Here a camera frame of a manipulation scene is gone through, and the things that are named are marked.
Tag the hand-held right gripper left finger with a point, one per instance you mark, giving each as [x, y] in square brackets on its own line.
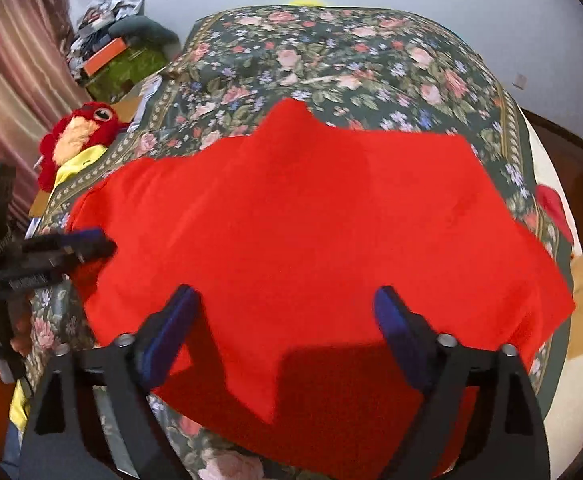
[166, 340]

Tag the pile of clothes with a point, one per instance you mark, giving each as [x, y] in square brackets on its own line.
[101, 10]

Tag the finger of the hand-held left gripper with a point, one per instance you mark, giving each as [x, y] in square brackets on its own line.
[83, 234]
[96, 251]

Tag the white printed bed sheet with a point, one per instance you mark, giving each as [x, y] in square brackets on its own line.
[566, 410]

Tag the yellow cloth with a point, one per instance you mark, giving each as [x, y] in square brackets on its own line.
[78, 162]

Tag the green patterned cloth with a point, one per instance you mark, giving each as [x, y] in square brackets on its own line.
[131, 68]

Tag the striped pink curtain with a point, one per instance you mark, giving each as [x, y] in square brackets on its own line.
[16, 60]

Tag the floral green blanket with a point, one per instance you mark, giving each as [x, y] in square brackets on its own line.
[346, 50]

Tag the orange box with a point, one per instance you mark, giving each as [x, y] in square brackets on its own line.
[106, 55]

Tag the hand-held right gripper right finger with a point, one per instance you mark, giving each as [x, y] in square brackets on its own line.
[401, 340]

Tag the white wall socket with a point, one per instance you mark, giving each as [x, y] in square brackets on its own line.
[520, 81]

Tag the red plush toy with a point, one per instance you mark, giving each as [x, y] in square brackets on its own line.
[96, 115]

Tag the grey pillow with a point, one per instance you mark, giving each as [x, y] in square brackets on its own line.
[146, 28]

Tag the red zip jacket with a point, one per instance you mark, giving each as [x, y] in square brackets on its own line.
[296, 210]

